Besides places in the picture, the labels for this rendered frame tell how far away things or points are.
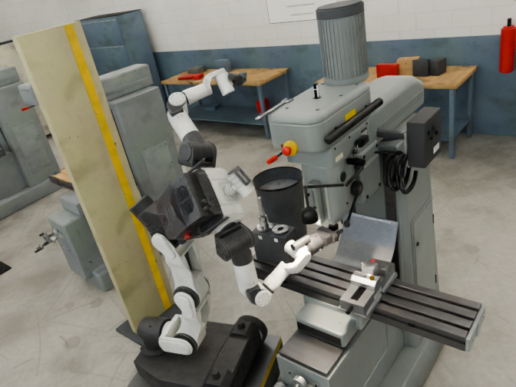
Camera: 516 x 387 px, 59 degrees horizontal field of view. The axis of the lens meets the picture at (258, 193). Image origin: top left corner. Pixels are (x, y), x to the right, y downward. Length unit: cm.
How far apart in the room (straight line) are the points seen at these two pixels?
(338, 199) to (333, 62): 59
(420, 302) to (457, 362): 109
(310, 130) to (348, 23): 50
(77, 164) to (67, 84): 51
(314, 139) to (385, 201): 82
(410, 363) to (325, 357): 81
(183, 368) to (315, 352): 76
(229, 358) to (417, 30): 479
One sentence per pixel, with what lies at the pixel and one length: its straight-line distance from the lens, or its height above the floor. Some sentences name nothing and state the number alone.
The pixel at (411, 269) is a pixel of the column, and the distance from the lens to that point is 273.
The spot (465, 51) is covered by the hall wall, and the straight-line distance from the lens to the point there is 616.
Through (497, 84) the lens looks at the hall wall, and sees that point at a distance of 617.
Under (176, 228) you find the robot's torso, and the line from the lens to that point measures 195.
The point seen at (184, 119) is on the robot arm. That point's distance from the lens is 212.
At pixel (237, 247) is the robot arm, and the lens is 189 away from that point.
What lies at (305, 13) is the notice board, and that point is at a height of 163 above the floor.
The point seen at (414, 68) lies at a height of 97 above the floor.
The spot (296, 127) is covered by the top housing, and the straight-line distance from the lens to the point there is 178.
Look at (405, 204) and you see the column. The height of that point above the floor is 119.
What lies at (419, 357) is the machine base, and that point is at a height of 20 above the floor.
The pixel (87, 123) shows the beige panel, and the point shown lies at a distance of 321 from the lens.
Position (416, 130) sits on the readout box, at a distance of 204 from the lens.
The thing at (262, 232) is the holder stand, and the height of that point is 113.
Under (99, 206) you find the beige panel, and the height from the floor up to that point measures 115.
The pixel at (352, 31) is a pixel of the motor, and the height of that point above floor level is 211.
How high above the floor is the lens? 244
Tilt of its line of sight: 27 degrees down
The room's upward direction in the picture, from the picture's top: 12 degrees counter-clockwise
